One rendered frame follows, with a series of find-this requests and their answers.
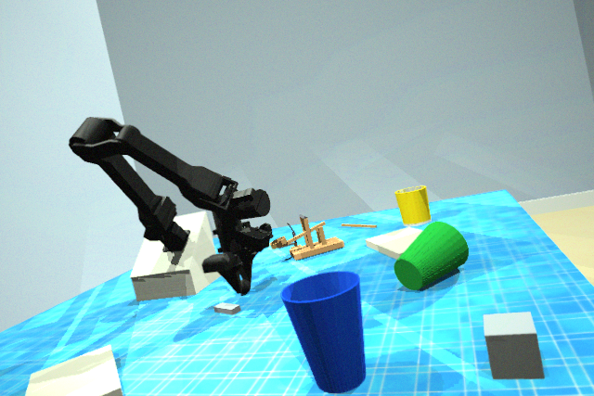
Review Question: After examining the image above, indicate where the green cup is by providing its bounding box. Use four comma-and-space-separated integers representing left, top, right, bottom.
394, 222, 469, 290

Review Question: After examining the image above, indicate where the yellow cup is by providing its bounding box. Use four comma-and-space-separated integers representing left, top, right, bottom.
395, 186, 432, 227

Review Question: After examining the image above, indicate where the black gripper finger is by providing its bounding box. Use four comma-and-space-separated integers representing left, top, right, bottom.
217, 262, 243, 294
237, 252, 258, 283

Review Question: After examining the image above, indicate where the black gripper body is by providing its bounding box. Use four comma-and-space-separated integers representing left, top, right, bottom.
202, 220, 253, 273

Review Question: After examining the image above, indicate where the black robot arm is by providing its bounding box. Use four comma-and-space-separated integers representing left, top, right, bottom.
69, 117, 274, 252

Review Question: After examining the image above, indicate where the dark grey ball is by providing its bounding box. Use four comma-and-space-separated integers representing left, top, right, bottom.
240, 279, 251, 294

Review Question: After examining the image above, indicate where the blue plastic cup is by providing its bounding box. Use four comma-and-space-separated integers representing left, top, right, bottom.
280, 272, 366, 393

